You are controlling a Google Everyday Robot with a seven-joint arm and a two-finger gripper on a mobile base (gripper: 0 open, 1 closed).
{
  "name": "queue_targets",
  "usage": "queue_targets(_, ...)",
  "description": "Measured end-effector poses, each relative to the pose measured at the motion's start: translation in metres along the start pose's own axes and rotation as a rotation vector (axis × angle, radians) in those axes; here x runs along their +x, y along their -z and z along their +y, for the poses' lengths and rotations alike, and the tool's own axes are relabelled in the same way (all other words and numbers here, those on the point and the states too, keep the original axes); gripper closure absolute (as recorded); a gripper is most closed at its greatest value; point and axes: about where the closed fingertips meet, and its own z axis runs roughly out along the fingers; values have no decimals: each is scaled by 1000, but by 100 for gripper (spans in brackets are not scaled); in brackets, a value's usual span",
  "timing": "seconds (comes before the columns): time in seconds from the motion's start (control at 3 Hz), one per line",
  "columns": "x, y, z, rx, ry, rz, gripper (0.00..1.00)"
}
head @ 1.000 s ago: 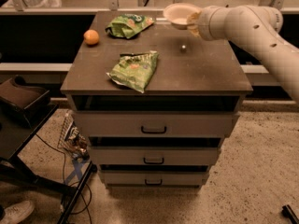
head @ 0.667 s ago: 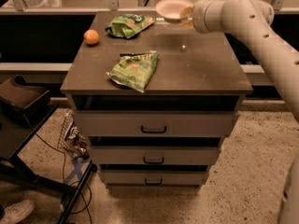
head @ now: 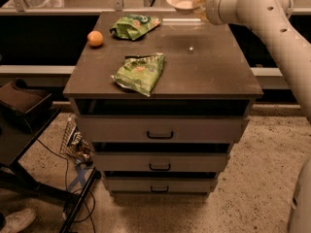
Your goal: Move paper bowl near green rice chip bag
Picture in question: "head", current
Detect green chip bag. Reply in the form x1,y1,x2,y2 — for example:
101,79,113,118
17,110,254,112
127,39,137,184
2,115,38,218
110,14,161,41
112,52,165,97

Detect green chip bag front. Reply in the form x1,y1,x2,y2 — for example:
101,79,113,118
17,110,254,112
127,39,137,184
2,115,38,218
112,52,165,97

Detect top grey drawer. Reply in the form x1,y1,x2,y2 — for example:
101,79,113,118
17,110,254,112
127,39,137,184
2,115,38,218
76,116,249,143

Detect black floor cable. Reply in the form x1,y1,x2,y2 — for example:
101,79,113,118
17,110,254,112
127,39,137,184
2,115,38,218
36,139,97,233

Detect orange fruit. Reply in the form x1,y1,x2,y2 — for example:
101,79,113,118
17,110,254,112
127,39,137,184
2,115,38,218
87,31,103,47

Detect bottom grey drawer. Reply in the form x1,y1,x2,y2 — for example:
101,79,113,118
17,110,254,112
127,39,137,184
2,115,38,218
103,178,218,193

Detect black side table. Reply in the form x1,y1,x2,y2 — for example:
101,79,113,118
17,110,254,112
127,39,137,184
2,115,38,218
1,109,100,233

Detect middle grey drawer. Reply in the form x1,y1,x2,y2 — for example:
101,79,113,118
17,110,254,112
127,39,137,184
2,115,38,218
91,152,227,172

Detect dark tray on table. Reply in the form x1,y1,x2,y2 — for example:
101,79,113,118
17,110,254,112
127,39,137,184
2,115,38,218
0,79,52,131

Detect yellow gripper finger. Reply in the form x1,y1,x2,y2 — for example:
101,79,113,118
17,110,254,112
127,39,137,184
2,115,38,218
192,0,207,21

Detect wire basket with snacks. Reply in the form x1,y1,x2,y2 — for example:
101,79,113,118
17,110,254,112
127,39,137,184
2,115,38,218
60,116,93,166

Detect grey drawer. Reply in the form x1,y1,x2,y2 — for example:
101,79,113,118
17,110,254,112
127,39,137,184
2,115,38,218
103,178,218,193
76,116,249,143
91,152,227,172

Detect white shoe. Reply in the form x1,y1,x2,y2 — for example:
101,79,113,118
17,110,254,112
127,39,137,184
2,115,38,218
0,208,36,233

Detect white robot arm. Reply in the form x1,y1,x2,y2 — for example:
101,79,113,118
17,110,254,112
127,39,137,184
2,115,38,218
192,0,311,120

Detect green chip bag rear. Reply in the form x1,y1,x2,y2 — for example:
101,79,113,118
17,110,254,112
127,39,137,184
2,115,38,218
110,14,161,41

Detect grey drawer cabinet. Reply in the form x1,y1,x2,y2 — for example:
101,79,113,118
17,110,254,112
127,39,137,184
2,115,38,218
64,11,262,180

